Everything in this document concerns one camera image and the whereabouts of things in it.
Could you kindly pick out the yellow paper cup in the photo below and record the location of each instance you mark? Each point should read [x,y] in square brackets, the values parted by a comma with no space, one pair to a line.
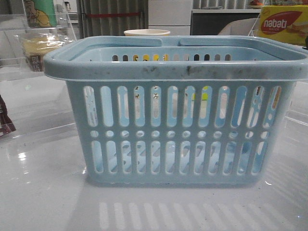
[146,32]

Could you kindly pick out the clear acrylic display stand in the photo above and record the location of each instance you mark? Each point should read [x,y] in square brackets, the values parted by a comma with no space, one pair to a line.
[13,21]

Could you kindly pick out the yellow nabati wafer box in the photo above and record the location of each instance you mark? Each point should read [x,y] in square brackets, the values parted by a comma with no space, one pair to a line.
[288,24]

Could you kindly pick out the white cabinet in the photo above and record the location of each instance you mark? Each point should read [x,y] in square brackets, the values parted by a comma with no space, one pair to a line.
[171,15]

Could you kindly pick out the dark red snack packet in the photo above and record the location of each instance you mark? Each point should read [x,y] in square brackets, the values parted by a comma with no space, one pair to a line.
[6,125]

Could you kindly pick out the packaged yellow bread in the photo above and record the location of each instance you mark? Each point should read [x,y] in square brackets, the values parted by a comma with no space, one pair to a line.
[36,45]

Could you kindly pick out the light blue plastic basket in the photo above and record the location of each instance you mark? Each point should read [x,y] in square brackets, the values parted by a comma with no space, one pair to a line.
[178,109]

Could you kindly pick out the green yellow cartoon package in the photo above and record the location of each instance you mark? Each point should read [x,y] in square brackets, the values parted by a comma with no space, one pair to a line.
[40,13]

